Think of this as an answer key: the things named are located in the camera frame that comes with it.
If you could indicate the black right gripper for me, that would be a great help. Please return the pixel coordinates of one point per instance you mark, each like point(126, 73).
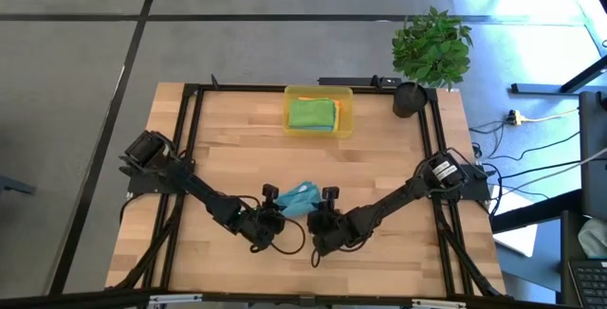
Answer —
point(348, 228)

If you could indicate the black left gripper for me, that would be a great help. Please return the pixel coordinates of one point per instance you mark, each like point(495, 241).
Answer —
point(263, 228)

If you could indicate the green microfiber towel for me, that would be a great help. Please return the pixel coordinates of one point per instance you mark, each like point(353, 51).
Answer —
point(310, 112)

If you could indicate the yellow translucent plastic bin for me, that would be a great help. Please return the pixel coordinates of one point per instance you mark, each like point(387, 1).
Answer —
point(347, 110)

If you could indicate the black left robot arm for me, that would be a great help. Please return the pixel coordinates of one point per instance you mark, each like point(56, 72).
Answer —
point(199, 190)

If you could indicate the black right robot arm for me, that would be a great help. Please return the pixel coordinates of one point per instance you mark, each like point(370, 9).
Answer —
point(393, 200)

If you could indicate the black rectangular bar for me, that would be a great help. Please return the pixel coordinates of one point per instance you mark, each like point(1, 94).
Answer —
point(360, 81)

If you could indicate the black plant pot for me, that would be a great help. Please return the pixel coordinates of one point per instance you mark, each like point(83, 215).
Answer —
point(409, 100)

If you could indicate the white flat board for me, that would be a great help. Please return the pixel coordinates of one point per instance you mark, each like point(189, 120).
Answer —
point(517, 240)

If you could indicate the green leafy plant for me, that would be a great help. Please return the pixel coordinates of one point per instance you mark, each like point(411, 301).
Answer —
point(431, 48)

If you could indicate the dark desk beam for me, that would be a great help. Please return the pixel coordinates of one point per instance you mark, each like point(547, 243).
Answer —
point(536, 214)

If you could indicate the black desk leg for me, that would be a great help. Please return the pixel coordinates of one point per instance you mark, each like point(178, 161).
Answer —
point(540, 88)

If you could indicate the dark furniture foot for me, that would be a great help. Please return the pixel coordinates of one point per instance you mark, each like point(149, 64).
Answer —
point(16, 186)

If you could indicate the grey cloth bundle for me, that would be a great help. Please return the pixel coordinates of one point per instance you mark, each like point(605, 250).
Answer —
point(595, 238)

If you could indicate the black keyboard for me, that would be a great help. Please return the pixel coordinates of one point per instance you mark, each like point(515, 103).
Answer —
point(590, 283)

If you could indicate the grey computer case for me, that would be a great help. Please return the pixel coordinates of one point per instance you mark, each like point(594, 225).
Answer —
point(593, 157)

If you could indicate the silver metal bracket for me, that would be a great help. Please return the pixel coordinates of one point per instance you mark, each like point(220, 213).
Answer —
point(438, 303)
point(175, 298)

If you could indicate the black aluminium table frame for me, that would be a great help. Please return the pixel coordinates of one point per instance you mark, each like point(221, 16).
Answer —
point(227, 88)

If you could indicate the black frame crossbar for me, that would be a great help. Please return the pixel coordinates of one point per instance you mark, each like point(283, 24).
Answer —
point(71, 300)

